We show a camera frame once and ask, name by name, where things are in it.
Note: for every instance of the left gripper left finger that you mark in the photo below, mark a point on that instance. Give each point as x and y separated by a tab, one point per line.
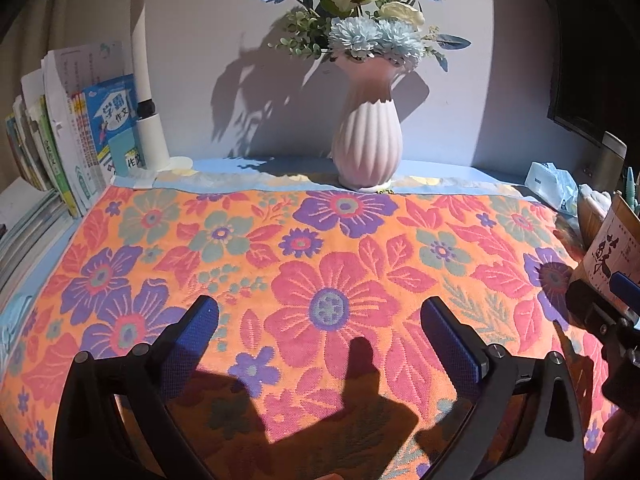
90	439

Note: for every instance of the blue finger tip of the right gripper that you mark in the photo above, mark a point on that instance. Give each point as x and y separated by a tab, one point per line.
626	290

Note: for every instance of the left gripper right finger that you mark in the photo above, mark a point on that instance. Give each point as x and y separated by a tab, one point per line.
547	438

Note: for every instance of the brown paper pen holder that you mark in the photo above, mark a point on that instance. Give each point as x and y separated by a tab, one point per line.
614	249

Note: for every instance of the blue tissue pack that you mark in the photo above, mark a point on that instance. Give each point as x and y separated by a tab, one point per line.
555	186

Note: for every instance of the floral orange table mat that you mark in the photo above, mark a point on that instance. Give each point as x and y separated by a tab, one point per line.
319	363

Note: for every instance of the stack of flat books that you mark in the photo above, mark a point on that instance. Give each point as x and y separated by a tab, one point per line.
32	221

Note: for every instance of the black monitor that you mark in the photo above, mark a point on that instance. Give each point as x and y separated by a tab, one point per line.
595	81

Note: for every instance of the white desk lamp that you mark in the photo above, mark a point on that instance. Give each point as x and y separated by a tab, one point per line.
153	144

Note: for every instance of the row of upright books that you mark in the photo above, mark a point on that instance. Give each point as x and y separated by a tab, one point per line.
54	104

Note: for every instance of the blue cover study book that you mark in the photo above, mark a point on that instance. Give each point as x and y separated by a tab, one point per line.
111	109

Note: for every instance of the pink ribbed vase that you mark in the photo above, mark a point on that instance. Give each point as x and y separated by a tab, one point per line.
367	147

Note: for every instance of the blue and white artificial flowers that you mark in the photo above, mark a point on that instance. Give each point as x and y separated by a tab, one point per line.
360	30

